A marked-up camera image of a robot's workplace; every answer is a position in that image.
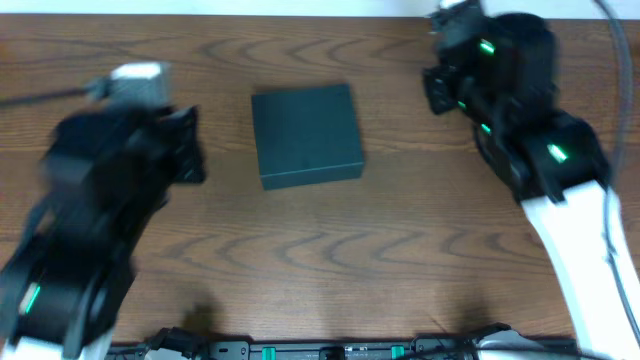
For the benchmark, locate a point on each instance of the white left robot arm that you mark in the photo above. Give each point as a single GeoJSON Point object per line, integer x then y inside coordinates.
{"type": "Point", "coordinates": [107, 172]}

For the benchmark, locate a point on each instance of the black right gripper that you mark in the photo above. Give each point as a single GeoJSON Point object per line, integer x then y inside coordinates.
{"type": "Point", "coordinates": [449, 75]}

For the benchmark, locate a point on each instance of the dark green box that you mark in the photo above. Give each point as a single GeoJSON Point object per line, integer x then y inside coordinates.
{"type": "Point", "coordinates": [307, 136]}

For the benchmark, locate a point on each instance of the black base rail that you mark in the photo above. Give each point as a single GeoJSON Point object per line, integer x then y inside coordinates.
{"type": "Point", "coordinates": [176, 343]}

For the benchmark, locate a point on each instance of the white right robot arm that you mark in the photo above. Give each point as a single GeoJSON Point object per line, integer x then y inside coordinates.
{"type": "Point", "coordinates": [499, 71]}

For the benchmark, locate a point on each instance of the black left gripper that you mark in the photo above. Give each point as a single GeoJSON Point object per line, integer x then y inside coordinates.
{"type": "Point", "coordinates": [182, 145]}

